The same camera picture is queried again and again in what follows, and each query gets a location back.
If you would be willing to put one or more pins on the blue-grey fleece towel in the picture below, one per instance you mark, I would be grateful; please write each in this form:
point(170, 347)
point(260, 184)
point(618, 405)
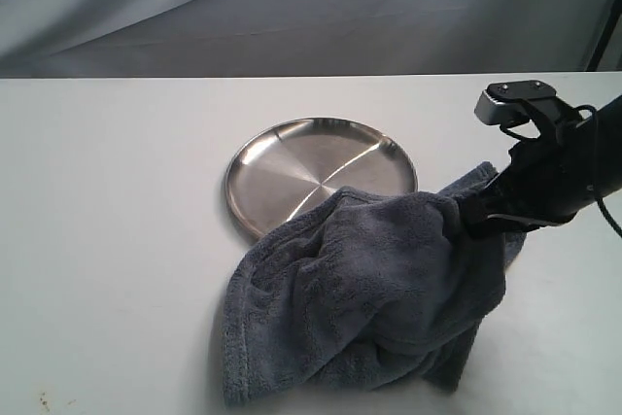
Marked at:
point(363, 291)

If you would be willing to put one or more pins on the grey backdrop cloth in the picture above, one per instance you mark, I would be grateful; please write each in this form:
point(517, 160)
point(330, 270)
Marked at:
point(251, 38)

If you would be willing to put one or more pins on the round stainless steel plate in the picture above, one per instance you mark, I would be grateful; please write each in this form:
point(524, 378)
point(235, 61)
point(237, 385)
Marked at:
point(294, 166)

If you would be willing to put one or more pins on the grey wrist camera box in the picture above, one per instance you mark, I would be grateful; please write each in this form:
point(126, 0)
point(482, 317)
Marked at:
point(499, 103)

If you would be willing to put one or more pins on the black stand pole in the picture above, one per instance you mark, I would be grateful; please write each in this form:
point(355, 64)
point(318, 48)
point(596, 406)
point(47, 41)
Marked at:
point(604, 37)

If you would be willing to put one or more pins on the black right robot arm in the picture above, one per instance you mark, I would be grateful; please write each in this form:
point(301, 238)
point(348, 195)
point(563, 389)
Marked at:
point(607, 149)

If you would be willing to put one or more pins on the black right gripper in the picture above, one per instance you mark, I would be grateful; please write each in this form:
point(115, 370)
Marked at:
point(539, 192)

